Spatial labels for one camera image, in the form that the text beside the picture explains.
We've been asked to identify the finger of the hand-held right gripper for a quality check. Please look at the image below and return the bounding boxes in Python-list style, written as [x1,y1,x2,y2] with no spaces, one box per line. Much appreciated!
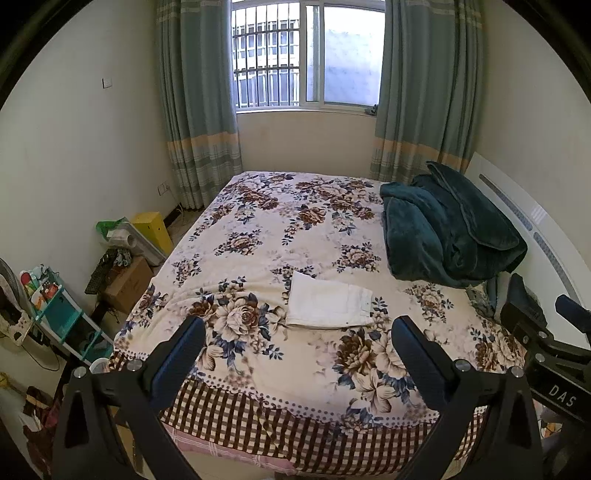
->
[554,294,591,332]
[500,300,557,357]

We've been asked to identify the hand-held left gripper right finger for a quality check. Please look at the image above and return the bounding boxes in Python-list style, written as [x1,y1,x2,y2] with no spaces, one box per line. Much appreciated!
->
[392,315,543,480]

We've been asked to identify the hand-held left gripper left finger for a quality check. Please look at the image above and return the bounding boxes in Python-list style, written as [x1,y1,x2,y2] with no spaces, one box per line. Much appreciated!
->
[51,315,206,480]

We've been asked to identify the white pants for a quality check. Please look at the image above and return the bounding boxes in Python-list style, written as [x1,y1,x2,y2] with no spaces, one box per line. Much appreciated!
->
[285,271,374,329]

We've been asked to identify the grey patterned cloth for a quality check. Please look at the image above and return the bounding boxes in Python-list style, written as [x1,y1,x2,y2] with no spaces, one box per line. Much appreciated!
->
[466,284,499,319]

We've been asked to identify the brown cardboard box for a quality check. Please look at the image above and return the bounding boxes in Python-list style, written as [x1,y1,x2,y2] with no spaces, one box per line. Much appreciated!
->
[104,256,155,315]

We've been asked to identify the black keyboard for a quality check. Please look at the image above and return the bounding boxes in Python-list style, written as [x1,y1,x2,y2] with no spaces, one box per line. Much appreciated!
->
[85,249,119,296]

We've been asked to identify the dark green blanket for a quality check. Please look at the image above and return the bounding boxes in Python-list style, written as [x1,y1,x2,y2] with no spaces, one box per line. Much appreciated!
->
[381,161,528,289]

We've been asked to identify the teal shelf rack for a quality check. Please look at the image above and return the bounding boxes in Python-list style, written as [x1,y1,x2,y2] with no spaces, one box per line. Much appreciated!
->
[21,265,114,361]

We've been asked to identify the long grey carton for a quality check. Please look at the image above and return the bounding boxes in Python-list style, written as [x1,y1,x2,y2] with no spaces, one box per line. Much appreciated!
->
[106,224,168,267]

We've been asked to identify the white headboard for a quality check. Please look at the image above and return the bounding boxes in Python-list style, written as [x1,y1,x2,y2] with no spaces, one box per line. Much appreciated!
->
[464,152,591,315]

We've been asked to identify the yellow box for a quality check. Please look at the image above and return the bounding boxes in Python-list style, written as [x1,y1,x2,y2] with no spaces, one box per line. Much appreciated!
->
[131,211,174,257]

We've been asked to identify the red cloth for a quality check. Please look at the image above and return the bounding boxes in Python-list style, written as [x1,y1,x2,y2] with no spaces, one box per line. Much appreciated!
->
[22,385,64,477]

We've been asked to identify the green plastic bag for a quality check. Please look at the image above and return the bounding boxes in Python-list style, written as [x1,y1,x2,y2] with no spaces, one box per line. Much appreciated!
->
[96,217,129,241]

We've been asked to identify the covered standing fan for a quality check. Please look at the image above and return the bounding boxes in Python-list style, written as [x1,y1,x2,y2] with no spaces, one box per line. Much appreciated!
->
[0,258,37,348]

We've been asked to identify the bed with floral sheet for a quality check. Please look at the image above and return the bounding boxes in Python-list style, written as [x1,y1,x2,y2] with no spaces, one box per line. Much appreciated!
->
[108,171,546,476]

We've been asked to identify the green striped curtain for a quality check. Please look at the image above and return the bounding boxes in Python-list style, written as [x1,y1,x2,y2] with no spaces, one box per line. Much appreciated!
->
[154,0,243,210]
[369,0,485,185]

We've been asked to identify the barred window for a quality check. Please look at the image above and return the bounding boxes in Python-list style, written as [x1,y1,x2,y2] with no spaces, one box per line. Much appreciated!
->
[231,0,386,112]

